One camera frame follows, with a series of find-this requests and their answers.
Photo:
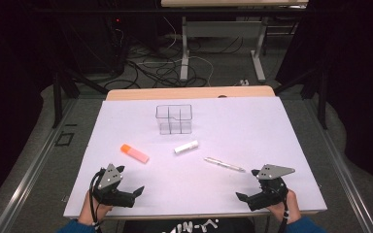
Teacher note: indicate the black metal stand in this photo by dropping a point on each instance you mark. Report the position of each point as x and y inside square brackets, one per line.
[57, 97]
[321, 97]

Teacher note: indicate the aluminium floor rail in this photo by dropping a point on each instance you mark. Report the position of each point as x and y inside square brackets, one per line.
[343, 174]
[29, 178]

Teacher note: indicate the clear plastic organizer box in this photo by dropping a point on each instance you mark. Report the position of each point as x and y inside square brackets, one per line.
[174, 119]

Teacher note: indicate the black computer tower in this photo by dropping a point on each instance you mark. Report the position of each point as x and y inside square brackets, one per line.
[90, 45]

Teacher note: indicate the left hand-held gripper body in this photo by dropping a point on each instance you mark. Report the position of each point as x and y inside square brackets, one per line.
[110, 192]

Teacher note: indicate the person's left hand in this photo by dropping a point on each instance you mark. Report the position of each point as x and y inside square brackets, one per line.
[89, 212]

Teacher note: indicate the white table sheet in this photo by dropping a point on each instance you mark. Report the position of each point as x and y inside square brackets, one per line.
[207, 187]

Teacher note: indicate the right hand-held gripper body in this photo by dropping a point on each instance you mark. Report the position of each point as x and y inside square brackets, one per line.
[270, 194]

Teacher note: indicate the person's black printed shirt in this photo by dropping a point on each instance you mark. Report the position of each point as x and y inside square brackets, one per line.
[149, 226]

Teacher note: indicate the orange highlighter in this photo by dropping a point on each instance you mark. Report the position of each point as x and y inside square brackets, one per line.
[135, 153]

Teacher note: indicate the dark curtain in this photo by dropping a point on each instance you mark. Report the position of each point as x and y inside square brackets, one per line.
[362, 81]
[9, 97]

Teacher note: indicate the white plug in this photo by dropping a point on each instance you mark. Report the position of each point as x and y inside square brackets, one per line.
[244, 82]

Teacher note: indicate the black metal crossbar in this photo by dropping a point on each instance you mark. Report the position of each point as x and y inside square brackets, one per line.
[110, 10]

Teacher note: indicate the desk with white legs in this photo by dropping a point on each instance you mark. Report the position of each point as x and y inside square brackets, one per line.
[221, 29]

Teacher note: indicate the white pen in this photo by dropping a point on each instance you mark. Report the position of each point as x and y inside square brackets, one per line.
[224, 164]

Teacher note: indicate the person's right hand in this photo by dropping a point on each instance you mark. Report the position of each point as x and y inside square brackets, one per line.
[288, 208]

